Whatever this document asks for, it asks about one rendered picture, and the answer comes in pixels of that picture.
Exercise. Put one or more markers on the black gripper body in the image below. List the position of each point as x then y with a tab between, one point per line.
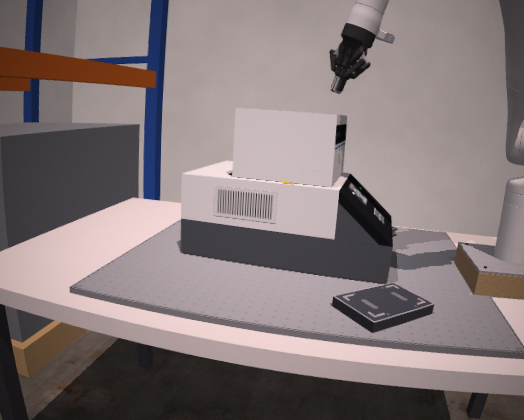
358	39

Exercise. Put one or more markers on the white and dark grey lab machine with lid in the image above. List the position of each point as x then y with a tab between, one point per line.
284	204

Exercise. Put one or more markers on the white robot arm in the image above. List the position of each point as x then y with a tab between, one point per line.
509	247

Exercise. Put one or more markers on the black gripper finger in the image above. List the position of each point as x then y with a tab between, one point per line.
334	54
352	72

